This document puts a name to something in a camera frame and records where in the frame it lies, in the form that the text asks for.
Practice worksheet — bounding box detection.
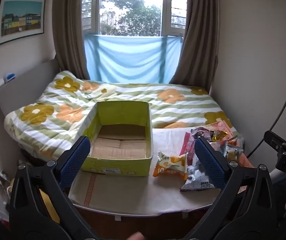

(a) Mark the blue and white object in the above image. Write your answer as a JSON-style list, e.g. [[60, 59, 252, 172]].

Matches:
[[4, 72, 17, 84]]

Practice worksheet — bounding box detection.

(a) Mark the framed picture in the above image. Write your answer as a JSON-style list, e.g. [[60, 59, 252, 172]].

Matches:
[[0, 0, 46, 47]]

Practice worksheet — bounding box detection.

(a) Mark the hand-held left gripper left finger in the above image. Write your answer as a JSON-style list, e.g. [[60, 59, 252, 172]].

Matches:
[[9, 135, 101, 240]]

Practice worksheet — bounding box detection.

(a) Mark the gold snack packet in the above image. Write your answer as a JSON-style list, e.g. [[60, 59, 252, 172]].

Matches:
[[209, 129, 230, 142]]

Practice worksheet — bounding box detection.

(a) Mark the green cardboard box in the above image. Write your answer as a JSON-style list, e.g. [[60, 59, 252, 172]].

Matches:
[[79, 100, 154, 177]]

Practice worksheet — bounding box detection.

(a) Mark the silver grey snack packet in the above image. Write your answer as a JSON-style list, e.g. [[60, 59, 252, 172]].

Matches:
[[180, 152, 221, 192]]

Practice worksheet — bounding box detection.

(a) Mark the white table cover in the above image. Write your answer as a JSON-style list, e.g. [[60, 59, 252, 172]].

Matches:
[[69, 127, 245, 217]]

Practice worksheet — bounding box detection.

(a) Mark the round brown table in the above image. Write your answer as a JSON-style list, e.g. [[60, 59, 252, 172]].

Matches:
[[75, 204, 211, 240]]

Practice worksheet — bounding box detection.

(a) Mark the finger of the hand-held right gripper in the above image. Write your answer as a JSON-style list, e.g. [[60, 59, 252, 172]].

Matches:
[[264, 129, 286, 153]]

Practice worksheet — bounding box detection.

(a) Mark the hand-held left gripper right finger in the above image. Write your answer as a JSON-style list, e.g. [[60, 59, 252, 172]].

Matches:
[[183, 137, 277, 240]]

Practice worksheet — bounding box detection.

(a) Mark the yellow object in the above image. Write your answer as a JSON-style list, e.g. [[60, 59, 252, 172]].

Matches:
[[8, 180, 61, 225]]

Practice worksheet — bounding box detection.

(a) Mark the purple snack packet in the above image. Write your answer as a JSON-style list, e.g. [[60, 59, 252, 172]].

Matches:
[[190, 127, 217, 143]]

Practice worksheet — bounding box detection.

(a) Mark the orange and white snack packet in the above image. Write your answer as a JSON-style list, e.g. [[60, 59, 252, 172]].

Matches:
[[223, 140, 244, 163]]

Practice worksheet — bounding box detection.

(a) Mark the pink snack packet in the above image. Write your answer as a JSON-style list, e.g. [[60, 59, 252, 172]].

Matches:
[[179, 131, 198, 160]]

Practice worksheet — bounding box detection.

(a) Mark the floral striped blanket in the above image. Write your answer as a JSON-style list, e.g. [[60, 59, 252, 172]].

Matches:
[[4, 70, 234, 160]]

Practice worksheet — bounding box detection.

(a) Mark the light blue window cloth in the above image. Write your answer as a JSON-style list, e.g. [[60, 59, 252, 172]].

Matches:
[[83, 33, 183, 84]]

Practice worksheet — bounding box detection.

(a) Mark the grey headboard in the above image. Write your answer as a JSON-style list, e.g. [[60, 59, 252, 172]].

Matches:
[[0, 59, 59, 120]]

